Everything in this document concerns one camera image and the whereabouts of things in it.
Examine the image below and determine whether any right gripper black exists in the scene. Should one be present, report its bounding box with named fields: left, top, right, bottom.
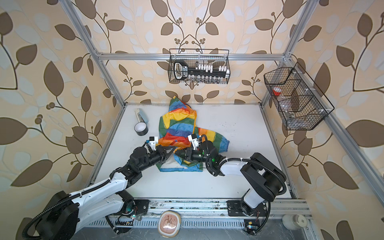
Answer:
left=175, top=147, right=212, bottom=165

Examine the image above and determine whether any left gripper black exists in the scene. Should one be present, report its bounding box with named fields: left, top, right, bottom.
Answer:
left=137, top=144, right=176, bottom=174

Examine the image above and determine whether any rainbow striped jacket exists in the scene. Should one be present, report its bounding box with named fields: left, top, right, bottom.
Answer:
left=157, top=97, right=230, bottom=172

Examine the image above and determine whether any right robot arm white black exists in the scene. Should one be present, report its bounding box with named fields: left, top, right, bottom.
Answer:
left=175, top=141, right=287, bottom=216

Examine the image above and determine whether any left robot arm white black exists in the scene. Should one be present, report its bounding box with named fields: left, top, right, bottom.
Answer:
left=21, top=144, right=176, bottom=240

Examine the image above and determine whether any black tape roll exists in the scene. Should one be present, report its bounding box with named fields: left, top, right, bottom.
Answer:
left=134, top=122, right=149, bottom=136

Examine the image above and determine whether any pink round timer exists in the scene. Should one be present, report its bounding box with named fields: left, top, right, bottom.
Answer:
left=158, top=211, right=182, bottom=238

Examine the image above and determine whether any white round container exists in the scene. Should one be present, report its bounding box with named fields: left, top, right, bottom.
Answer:
left=282, top=215, right=308, bottom=231

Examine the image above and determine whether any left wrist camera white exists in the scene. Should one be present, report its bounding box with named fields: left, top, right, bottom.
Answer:
left=146, top=136, right=159, bottom=151

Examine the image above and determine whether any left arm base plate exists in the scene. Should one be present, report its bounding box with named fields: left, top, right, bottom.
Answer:
left=112, top=199, right=150, bottom=217

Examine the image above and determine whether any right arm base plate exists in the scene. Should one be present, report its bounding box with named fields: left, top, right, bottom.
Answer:
left=227, top=200, right=268, bottom=218

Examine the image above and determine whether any black socket set rail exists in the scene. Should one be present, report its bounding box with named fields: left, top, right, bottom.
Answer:
left=171, top=60, right=231, bottom=81

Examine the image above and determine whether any back wire basket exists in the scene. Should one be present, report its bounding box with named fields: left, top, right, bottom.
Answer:
left=168, top=48, right=231, bottom=85

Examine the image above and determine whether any wire basket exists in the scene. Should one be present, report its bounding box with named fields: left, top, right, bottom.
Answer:
left=264, top=63, right=335, bottom=131
left=168, top=48, right=231, bottom=85

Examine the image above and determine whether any right wire basket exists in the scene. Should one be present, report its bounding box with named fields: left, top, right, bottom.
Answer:
left=264, top=63, right=335, bottom=131

